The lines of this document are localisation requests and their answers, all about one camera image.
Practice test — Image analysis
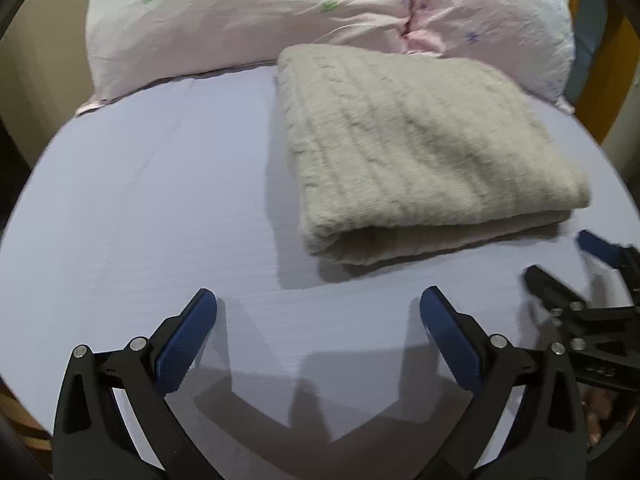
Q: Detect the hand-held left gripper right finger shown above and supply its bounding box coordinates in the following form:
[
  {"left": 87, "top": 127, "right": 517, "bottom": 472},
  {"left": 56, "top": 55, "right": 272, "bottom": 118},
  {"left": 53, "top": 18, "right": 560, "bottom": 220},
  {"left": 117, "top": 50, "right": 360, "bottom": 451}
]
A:
[{"left": 419, "top": 286, "right": 589, "bottom": 480}]

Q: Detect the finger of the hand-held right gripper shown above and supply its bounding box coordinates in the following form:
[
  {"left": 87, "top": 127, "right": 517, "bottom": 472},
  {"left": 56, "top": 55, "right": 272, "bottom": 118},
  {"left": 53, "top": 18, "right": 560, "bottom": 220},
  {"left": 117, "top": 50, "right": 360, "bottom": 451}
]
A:
[
  {"left": 522, "top": 265, "right": 592, "bottom": 322},
  {"left": 576, "top": 230, "right": 640, "bottom": 281}
]

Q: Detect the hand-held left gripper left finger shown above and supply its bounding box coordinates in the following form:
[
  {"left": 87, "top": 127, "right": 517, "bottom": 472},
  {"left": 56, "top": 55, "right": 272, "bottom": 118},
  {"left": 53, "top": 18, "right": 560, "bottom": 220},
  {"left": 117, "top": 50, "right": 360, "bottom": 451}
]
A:
[{"left": 51, "top": 288, "right": 221, "bottom": 480}]

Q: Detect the beige knit blanket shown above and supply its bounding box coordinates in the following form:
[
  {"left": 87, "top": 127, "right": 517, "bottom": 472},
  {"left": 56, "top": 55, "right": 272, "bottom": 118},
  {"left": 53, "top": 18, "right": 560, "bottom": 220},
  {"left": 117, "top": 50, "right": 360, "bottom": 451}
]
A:
[{"left": 276, "top": 43, "right": 593, "bottom": 267}]

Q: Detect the person's right hand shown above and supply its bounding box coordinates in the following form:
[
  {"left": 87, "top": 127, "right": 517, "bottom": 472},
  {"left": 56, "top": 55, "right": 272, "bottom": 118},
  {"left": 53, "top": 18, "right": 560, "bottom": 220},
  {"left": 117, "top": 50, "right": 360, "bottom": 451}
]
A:
[{"left": 581, "top": 386, "right": 621, "bottom": 447}]

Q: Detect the lavender bed sheet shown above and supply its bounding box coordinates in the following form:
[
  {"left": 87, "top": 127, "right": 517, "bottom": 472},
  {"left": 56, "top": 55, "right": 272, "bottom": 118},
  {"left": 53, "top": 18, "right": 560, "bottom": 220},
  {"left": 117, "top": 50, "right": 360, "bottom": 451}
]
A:
[{"left": 0, "top": 62, "right": 632, "bottom": 480}]

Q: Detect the pink floral pillow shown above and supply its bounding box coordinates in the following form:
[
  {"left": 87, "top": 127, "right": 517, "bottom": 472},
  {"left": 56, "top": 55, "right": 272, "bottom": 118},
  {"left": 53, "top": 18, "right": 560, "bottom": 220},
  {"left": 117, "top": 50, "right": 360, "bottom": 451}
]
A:
[{"left": 75, "top": 0, "right": 576, "bottom": 117}]

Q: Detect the wooden bed frame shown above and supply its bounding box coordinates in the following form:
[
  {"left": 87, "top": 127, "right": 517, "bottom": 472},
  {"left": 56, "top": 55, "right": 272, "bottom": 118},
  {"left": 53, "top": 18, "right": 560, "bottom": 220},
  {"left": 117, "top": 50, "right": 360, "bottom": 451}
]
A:
[{"left": 569, "top": 0, "right": 640, "bottom": 147}]

